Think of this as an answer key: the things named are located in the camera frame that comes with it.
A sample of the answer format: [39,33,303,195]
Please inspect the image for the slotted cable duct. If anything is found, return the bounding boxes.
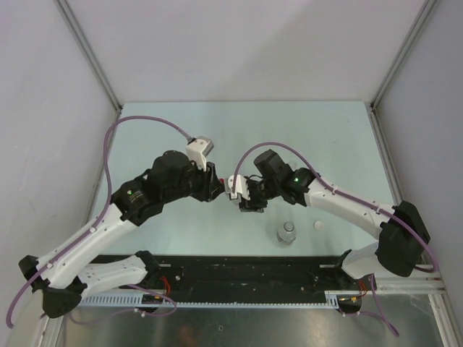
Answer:
[79,288,358,309]

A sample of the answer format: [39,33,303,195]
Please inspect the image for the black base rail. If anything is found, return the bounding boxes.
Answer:
[82,254,381,304]

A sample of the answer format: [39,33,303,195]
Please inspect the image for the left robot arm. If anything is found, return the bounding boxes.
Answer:
[19,150,224,318]

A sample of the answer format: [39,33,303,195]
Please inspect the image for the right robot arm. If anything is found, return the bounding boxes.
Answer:
[225,150,430,290]

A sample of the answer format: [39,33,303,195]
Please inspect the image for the left aluminium corner post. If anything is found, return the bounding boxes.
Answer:
[54,0,122,112]

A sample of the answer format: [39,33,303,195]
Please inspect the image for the aluminium corner post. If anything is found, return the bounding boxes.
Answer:
[370,0,441,110]
[54,0,122,112]

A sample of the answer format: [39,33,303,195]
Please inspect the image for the short clear bottle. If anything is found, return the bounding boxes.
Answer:
[276,221,297,246]

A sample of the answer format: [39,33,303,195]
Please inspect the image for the white bottle cap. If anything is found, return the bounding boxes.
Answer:
[314,220,323,231]

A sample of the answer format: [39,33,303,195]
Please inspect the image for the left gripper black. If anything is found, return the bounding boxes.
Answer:
[163,157,226,204]

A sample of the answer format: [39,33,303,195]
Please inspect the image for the right aluminium corner post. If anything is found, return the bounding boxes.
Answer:
[370,0,441,110]

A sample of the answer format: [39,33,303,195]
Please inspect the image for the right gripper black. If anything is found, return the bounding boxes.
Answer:
[239,179,280,213]

